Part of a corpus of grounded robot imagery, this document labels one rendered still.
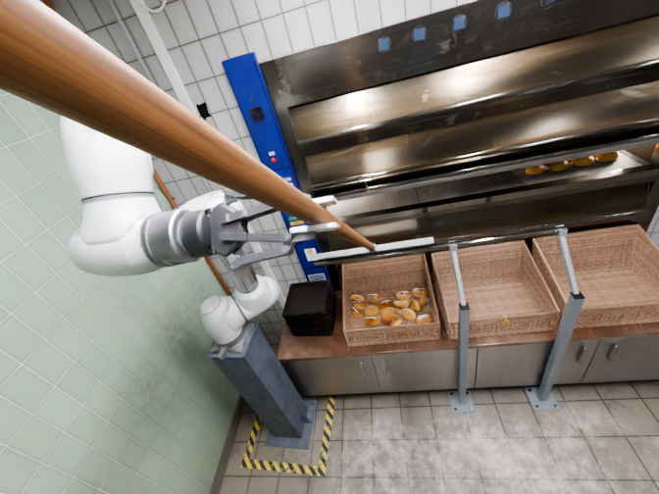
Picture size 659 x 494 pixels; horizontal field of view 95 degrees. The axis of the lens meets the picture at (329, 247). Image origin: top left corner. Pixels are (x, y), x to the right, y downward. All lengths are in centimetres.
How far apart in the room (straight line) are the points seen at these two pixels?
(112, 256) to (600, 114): 198
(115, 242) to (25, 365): 105
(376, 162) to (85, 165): 139
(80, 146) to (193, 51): 125
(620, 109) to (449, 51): 86
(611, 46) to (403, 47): 87
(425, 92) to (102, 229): 144
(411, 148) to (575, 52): 76
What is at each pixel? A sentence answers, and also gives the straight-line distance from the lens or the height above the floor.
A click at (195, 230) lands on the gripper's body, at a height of 198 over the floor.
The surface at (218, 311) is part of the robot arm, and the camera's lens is 152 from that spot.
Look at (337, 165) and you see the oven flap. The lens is 174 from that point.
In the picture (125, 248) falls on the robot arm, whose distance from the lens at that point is 55.
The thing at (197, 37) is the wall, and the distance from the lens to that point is 176.
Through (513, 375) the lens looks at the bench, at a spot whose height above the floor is 23.
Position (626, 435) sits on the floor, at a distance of 256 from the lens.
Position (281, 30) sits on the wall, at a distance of 164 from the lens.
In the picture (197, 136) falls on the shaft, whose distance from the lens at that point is 18.
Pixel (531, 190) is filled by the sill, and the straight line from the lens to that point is 205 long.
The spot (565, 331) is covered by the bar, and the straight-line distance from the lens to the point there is 192.
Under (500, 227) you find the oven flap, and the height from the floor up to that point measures 96.
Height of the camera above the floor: 217
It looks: 35 degrees down
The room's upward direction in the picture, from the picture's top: 17 degrees counter-clockwise
